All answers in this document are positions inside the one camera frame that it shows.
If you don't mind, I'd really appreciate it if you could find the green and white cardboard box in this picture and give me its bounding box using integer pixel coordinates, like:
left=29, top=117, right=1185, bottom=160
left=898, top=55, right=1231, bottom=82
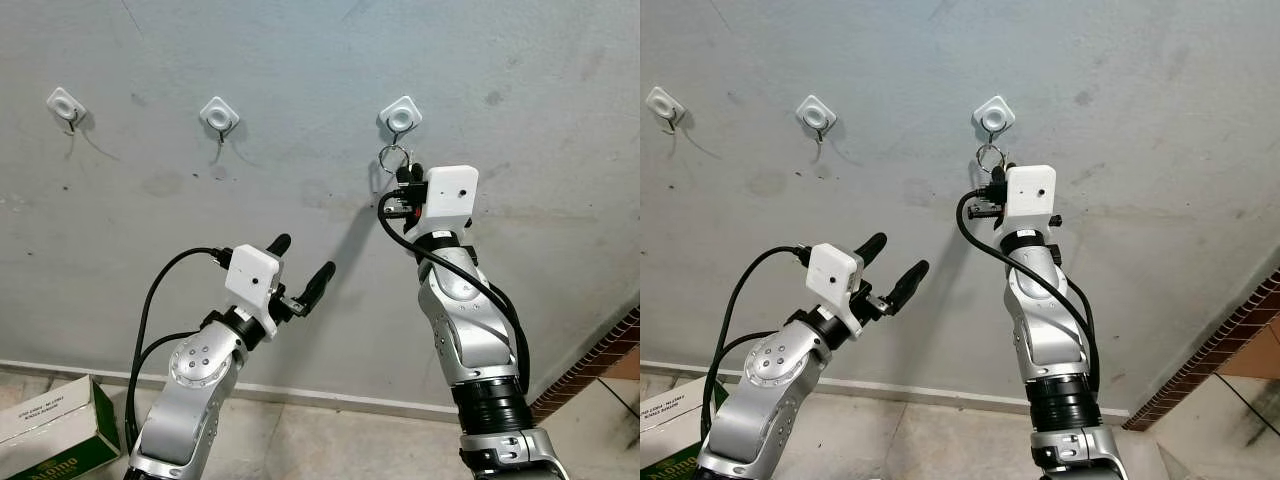
left=640, top=377, right=730, bottom=480
left=0, top=374, right=122, bottom=480

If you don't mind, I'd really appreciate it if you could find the red brick pattern pillar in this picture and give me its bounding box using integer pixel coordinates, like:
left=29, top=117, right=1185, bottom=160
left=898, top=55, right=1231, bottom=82
left=1121, top=267, right=1280, bottom=433
left=529, top=304, right=641, bottom=423

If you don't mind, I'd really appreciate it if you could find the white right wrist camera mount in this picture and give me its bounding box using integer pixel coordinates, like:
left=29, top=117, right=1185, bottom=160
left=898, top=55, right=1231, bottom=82
left=421, top=165, right=480, bottom=234
left=1002, top=164, right=1058, bottom=240

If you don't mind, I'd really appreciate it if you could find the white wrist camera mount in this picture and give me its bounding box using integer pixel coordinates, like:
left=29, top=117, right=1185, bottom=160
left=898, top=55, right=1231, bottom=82
left=1002, top=164, right=1058, bottom=240
left=805, top=242, right=864, bottom=337
left=224, top=244, right=284, bottom=337
left=421, top=165, right=480, bottom=234

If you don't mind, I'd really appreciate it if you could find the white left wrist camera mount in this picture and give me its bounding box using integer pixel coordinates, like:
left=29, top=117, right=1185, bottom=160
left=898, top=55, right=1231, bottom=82
left=224, top=244, right=284, bottom=337
left=805, top=242, right=864, bottom=337

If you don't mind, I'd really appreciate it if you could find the white adhesive wall hook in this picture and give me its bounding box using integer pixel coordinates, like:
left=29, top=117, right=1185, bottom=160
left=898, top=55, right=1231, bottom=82
left=198, top=95, right=242, bottom=147
left=378, top=95, right=424, bottom=142
left=795, top=94, right=838, bottom=145
left=45, top=86, right=88, bottom=135
left=644, top=85, right=687, bottom=134
left=972, top=94, right=1017, bottom=142

